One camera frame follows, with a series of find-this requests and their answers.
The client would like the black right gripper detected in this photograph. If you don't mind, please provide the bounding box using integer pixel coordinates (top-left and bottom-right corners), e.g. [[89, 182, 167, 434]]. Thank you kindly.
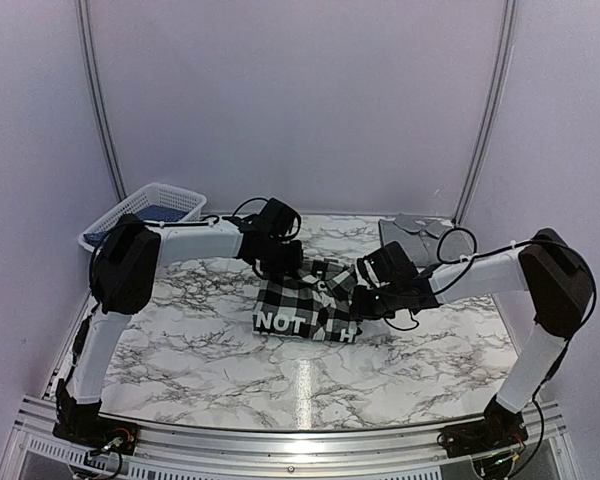
[[349, 282, 403, 321]]

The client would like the grey shirt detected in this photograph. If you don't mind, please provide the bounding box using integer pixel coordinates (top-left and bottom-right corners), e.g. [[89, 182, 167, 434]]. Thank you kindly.
[[378, 213, 473, 268]]

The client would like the black white plaid shirt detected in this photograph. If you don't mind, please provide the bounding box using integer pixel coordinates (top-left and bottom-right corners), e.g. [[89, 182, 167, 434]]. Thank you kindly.
[[252, 259, 362, 344]]

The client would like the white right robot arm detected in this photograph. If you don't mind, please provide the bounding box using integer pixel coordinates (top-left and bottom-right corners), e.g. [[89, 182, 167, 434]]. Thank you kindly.
[[350, 227, 597, 448]]

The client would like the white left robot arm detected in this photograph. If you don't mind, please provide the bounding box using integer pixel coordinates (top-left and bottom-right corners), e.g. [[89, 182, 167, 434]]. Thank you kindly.
[[54, 198, 302, 445]]

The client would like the blue shirt in basket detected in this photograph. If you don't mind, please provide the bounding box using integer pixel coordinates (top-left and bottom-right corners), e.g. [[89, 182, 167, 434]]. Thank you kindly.
[[83, 205, 186, 245]]

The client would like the white plastic basket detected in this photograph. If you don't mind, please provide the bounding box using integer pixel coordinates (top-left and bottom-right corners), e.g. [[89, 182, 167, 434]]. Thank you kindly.
[[78, 182, 207, 252]]

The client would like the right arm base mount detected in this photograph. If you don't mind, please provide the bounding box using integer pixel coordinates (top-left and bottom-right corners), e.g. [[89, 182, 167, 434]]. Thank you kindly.
[[437, 420, 529, 458]]

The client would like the right aluminium corner post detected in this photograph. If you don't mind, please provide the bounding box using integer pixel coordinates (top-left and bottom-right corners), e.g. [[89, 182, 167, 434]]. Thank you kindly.
[[452, 0, 519, 225]]

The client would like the aluminium corner post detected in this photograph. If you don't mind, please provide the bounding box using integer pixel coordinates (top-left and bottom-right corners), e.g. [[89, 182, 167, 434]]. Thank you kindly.
[[74, 0, 127, 201], [452, 0, 519, 225]]

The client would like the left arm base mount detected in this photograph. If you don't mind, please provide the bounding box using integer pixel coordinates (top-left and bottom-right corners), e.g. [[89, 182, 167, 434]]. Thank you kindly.
[[52, 415, 139, 455]]

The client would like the left aluminium corner post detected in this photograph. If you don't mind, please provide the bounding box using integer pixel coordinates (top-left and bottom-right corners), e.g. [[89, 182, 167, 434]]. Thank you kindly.
[[74, 0, 127, 201]]

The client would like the aluminium front frame rail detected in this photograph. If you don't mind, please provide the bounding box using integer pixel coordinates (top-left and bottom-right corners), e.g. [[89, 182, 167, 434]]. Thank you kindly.
[[0, 397, 581, 479]]

